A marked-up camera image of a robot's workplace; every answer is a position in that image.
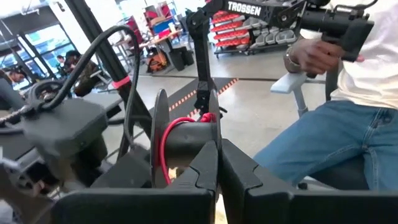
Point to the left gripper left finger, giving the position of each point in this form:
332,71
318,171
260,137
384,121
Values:
140,208

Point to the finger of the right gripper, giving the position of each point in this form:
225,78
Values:
130,171

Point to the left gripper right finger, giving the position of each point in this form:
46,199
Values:
280,208

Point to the pink tape band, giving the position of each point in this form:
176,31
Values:
121,82

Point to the black striped floor mat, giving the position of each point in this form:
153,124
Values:
182,93

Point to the person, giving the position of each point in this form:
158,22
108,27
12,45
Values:
15,76
342,133
70,60

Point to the orange shop vacuum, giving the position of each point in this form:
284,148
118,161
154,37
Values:
157,62

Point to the black trash bin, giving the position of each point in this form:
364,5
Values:
182,59

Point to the office chair with white armrest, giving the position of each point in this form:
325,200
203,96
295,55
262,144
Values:
289,82

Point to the wooden work table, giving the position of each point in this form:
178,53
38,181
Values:
161,39

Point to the silver wristwatch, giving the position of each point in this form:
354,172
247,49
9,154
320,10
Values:
290,63

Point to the person's hand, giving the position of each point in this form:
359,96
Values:
311,56

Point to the parts bin rack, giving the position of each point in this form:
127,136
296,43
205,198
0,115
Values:
236,31

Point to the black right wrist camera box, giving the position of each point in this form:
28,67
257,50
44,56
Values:
65,127

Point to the black frame upright post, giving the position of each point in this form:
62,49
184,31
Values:
126,93

